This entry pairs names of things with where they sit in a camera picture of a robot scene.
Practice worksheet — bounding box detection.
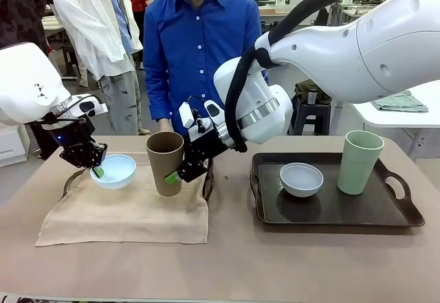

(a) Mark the dark brown plastic tray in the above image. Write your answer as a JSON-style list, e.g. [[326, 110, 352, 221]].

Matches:
[[63, 160, 216, 201], [250, 151, 426, 228]]

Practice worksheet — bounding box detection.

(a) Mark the person in white jacket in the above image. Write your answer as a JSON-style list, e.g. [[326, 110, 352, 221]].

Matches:
[[52, 0, 151, 135]]

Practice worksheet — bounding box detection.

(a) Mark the white bowl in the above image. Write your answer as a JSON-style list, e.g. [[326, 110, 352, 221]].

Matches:
[[279, 162, 325, 198]]

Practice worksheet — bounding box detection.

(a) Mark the pale green cup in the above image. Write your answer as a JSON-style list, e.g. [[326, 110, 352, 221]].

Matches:
[[337, 130, 385, 195]]

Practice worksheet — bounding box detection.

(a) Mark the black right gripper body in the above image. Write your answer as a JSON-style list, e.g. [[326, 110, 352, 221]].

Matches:
[[184, 126, 231, 162]]

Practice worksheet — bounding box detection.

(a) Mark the thin black camera cable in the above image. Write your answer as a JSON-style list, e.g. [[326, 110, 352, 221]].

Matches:
[[32, 96, 87, 127]]

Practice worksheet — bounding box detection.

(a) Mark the black stool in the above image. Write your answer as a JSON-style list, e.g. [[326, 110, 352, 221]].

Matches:
[[290, 96, 333, 136]]

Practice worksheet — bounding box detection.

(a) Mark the person's right forearm blue sleeve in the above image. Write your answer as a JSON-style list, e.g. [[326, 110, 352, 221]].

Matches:
[[144, 76, 173, 122]]

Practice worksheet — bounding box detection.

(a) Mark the olive green bag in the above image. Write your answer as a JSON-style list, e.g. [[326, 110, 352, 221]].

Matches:
[[294, 78, 333, 106]]

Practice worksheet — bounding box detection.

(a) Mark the white storage box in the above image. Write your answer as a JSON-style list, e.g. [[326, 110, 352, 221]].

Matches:
[[0, 124, 28, 168]]

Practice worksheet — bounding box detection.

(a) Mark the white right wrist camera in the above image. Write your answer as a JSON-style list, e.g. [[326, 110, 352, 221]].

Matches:
[[177, 100, 207, 135]]

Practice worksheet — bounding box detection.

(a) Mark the brown tall cup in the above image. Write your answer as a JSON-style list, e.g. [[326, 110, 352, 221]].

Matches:
[[145, 131, 186, 197]]

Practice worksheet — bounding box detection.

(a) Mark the white work table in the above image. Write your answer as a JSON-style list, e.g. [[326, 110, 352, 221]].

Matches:
[[257, 5, 293, 25]]

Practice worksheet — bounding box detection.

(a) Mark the black braided cable sleeve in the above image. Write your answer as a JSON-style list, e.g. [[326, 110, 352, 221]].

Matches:
[[223, 0, 429, 153]]

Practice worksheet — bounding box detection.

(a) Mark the white rounded table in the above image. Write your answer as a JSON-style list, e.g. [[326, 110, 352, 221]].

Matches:
[[350, 89, 440, 162]]

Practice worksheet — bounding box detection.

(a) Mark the beige cloth mat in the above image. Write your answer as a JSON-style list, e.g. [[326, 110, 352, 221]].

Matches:
[[34, 160, 210, 247]]

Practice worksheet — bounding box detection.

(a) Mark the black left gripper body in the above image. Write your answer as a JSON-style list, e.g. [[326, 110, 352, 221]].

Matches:
[[43, 118, 96, 153]]

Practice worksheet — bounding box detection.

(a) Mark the light blue bowl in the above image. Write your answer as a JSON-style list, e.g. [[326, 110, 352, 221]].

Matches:
[[89, 154, 138, 190]]

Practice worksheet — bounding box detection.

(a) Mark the folded green cloth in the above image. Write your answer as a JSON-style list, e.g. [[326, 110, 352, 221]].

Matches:
[[371, 89, 430, 114]]

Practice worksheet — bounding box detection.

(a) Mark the person in blue shirt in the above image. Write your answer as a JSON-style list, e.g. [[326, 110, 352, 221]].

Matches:
[[143, 0, 270, 135]]

